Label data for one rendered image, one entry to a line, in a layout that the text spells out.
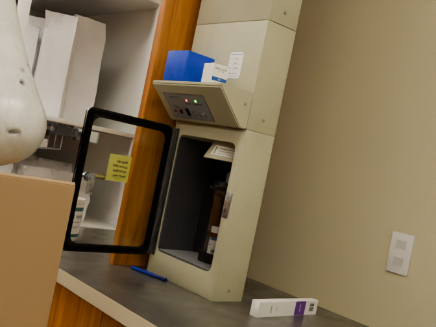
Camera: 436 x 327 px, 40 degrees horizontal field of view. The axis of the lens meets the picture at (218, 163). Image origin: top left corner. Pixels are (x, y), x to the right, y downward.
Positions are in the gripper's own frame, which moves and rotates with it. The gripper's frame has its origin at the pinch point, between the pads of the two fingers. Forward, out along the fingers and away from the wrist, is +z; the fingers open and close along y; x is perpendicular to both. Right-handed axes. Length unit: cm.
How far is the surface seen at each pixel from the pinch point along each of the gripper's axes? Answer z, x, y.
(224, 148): 32.8, -4.2, -20.4
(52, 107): 33, -9, 97
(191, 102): 22.1, -15.1, -14.9
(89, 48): 49, -40, 107
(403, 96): 73, -30, -48
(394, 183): 73, -4, -51
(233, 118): 25.1, -12.2, -30.8
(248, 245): 39, 21, -31
